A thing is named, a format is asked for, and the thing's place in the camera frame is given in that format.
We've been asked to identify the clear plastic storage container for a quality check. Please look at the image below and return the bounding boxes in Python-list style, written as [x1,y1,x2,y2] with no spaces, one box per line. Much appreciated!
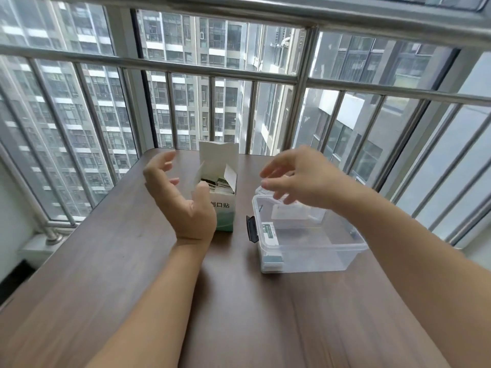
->
[251,185,369,275]

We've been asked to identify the person's left forearm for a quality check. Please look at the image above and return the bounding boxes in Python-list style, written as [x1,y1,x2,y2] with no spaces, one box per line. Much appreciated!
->
[82,237,214,368]

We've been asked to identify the black container latch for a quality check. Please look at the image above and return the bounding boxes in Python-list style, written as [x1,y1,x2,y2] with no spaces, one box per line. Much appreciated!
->
[245,215,260,244]

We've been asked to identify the metal window guard railing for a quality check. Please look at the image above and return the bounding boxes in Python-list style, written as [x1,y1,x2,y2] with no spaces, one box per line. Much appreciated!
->
[0,0,491,250]

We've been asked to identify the person's right forearm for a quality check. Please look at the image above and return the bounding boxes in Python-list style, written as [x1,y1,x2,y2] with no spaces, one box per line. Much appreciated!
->
[332,184,491,368]

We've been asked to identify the metal railing base flange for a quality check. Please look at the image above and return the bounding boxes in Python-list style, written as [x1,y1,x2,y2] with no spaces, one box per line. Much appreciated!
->
[45,225,65,246]

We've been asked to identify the person's left hand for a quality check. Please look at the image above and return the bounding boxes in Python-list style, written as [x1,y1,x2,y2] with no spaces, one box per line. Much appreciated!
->
[143,150,218,243]

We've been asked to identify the high-rise apartment buildings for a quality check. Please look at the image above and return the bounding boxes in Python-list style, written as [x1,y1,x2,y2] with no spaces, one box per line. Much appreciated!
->
[0,0,457,223]

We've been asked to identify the stack of small bandage packets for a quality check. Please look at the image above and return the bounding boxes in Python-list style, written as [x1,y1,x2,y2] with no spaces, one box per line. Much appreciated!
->
[199,179,235,194]

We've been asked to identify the person's right hand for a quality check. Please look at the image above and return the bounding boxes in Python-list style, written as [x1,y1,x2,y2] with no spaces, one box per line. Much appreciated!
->
[260,145,348,211]

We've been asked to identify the white and green paper box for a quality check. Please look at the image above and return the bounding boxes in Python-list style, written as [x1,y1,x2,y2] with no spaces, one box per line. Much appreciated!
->
[192,140,239,233]

